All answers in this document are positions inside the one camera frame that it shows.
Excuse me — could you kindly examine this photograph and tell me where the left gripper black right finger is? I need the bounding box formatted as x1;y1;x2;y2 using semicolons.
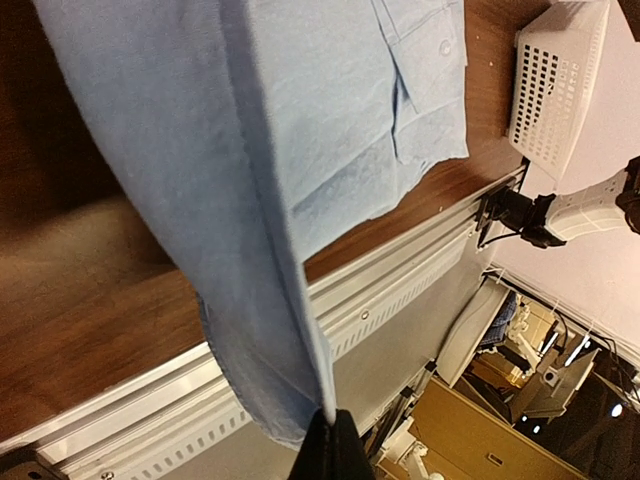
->
330;410;375;480

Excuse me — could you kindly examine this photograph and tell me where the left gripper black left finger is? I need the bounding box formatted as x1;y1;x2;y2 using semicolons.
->
289;410;333;480

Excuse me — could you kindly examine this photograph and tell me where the light blue long sleeve shirt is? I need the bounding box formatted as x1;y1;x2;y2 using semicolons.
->
32;0;471;449

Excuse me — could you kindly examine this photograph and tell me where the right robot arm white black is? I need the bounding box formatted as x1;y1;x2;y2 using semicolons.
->
520;157;639;249

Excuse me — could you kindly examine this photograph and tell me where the white plastic basket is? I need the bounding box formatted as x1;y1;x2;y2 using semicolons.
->
508;1;611;182

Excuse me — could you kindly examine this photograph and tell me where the aluminium front rail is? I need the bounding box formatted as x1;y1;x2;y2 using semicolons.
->
0;159;531;480

